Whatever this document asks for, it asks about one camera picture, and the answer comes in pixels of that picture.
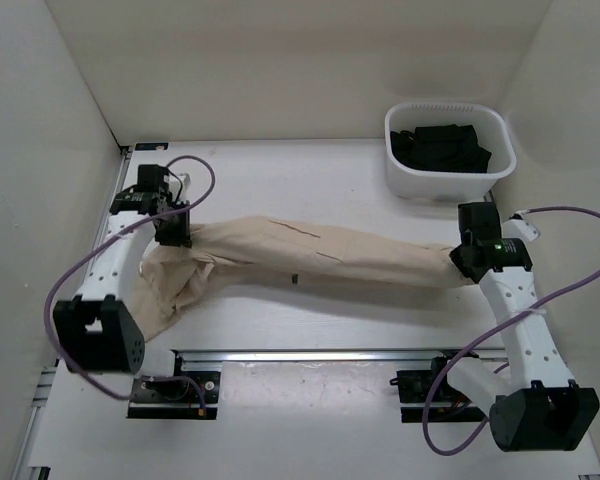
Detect black clothes in basket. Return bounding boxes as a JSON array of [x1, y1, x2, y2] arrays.
[[389, 124, 492, 174]]

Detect aluminium right rail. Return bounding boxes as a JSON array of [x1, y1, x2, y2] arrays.
[[483, 190, 497, 206]]

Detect aluminium rail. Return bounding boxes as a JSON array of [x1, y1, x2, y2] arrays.
[[483, 190, 497, 206], [54, 145, 134, 366], [174, 347, 509, 366]]

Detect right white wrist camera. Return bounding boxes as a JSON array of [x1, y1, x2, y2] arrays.
[[502, 213, 540, 242]]

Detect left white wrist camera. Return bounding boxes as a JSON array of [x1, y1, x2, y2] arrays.
[[169, 172, 191, 203]]

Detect aluminium front rail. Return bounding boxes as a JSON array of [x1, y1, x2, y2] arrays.
[[174, 347, 509, 366]]

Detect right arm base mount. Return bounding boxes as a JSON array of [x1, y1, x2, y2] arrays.
[[389, 352, 496, 425]]

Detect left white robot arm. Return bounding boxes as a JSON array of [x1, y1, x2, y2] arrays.
[[53, 165, 191, 400]]

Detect white plastic basket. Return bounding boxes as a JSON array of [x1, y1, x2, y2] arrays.
[[384, 101, 517, 203]]

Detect beige trousers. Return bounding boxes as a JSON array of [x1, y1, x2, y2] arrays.
[[129, 216, 470, 341]]

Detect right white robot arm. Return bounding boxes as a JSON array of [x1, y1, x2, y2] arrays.
[[429, 202, 600, 452]]

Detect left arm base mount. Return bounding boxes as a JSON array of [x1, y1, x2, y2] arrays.
[[127, 354, 222, 421]]

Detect aluminium left rail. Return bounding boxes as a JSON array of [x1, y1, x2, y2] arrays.
[[54, 145, 134, 366]]

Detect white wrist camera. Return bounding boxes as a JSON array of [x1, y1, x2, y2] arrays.
[[169, 172, 191, 203], [502, 213, 540, 242]]

